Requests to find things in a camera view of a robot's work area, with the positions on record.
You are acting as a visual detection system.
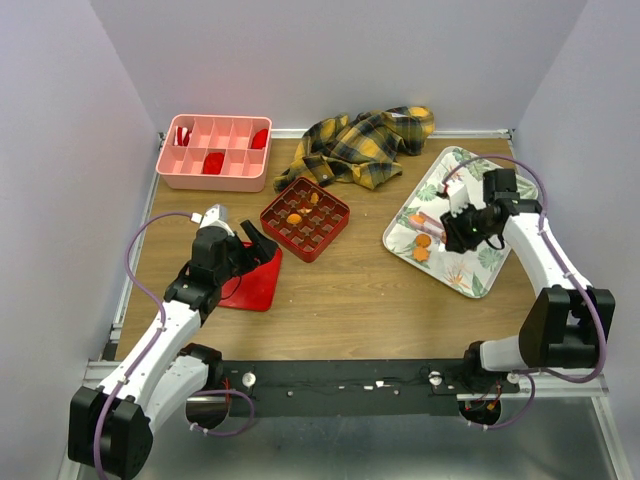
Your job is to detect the pink tongs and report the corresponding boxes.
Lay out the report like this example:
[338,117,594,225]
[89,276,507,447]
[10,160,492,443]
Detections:
[408,212,446,242]

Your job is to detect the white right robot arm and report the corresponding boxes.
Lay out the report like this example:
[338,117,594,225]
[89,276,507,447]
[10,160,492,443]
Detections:
[437,169,615,392]

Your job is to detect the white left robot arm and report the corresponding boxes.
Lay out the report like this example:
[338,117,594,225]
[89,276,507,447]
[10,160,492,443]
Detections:
[67,219,278,479]

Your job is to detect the red box lid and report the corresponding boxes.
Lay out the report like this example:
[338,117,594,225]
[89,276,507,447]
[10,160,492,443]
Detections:
[219,248,282,312]

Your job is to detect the red cookie box with tray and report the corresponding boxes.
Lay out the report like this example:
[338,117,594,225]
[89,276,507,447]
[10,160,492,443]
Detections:
[260,178,350,263]

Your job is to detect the floral serving tray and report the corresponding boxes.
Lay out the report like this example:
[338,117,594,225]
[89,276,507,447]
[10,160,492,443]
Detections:
[382,146,511,299]

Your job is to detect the red item lower compartment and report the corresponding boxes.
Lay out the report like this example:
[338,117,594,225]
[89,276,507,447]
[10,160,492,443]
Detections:
[202,151,225,175]

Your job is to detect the red item compartment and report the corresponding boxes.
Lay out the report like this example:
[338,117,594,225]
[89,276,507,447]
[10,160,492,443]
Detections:
[202,151,225,175]
[250,128,269,150]

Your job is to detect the pink divided organizer box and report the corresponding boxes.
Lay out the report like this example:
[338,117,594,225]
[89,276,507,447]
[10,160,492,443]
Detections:
[156,114,272,193]

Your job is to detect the red item upper compartment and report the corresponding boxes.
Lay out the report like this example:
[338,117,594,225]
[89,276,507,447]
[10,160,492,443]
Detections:
[250,128,269,150]

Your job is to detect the yellow plaid shirt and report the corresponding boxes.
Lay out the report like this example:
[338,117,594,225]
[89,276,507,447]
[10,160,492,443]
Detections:
[273,106,435,193]

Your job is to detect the red white striped item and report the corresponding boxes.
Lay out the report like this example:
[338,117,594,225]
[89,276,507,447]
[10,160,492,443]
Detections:
[173,126,192,147]

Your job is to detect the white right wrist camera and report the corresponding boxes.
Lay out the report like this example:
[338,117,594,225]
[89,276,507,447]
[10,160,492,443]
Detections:
[441,181,471,217]

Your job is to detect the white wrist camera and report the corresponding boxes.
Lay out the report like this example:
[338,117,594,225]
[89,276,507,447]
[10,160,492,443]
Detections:
[441,181,471,217]
[190,204,235,236]

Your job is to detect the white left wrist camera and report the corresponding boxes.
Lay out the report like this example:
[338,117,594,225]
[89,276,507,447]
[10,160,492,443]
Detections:
[190,204,235,236]

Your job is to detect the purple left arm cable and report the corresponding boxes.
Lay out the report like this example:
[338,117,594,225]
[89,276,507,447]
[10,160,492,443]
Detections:
[92,211,204,479]

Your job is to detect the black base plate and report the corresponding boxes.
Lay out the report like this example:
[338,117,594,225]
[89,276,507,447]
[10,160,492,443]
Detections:
[222,359,520,418]

